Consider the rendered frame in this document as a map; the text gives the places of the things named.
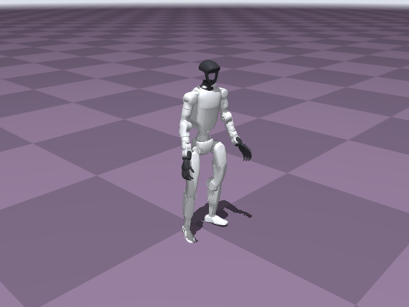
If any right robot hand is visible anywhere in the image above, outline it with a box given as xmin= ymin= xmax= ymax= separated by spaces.
xmin=181 ymin=151 xmax=194 ymax=180

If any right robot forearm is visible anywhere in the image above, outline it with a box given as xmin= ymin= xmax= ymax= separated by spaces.
xmin=179 ymin=122 xmax=192 ymax=157

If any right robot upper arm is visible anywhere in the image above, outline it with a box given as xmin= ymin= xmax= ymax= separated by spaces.
xmin=180 ymin=91 xmax=199 ymax=131

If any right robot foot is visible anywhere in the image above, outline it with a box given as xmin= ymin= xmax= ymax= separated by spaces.
xmin=181 ymin=226 xmax=196 ymax=243

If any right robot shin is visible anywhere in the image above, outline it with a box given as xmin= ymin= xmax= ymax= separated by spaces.
xmin=182 ymin=190 xmax=195 ymax=231

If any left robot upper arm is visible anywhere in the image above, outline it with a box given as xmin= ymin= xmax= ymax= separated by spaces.
xmin=220 ymin=88 xmax=232 ymax=122

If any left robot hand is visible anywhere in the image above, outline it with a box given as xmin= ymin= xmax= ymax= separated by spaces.
xmin=235 ymin=137 xmax=252 ymax=161

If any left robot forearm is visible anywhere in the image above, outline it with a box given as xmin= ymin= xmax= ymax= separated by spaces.
xmin=224 ymin=118 xmax=239 ymax=145

